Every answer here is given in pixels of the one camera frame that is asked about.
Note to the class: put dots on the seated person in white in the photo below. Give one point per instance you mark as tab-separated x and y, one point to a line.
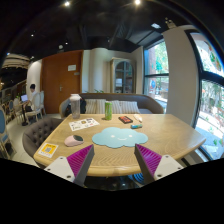
29	107

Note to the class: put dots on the striped cushion left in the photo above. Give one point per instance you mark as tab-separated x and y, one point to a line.
95	106

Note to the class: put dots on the striped cushion right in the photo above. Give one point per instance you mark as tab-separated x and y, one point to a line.
125	107

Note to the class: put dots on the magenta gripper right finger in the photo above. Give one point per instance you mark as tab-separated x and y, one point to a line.
153	165

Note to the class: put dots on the clear shaker bottle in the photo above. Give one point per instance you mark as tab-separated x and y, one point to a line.
75	105

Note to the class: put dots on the yellow QR code sticker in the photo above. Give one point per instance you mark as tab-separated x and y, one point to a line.
48	150

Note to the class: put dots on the white dining chair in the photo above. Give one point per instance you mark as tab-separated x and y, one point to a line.
36	112

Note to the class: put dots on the wooden door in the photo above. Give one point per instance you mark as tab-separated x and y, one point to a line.
61	76

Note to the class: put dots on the blue cloud-shaped mouse pad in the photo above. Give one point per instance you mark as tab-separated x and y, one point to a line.
114	137

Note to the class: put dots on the arched glass cabinet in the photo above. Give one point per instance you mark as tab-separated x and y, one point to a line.
123	77

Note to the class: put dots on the dark red-black box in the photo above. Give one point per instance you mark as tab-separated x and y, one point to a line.
125	119

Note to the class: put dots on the striped cushion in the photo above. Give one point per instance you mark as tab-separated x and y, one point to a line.
95	106
125	107

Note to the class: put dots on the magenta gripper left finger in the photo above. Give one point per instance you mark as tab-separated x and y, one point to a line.
73	168

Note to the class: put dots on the white printed leaflet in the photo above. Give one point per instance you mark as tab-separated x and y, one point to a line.
82	124

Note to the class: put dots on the open laptop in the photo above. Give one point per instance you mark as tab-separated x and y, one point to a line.
24	98

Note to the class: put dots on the small teal object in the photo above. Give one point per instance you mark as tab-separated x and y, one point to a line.
136	126

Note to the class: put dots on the white small packet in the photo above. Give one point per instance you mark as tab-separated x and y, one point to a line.
138	117

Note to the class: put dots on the pink computer mouse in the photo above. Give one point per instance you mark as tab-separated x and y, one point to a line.
73	140

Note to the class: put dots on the grey tufted armchair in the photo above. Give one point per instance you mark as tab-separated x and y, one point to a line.
37	133

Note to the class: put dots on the green drink can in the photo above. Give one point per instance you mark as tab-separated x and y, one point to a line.
108	110

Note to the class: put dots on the blue chair at left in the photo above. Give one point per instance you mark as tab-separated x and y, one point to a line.
6	147

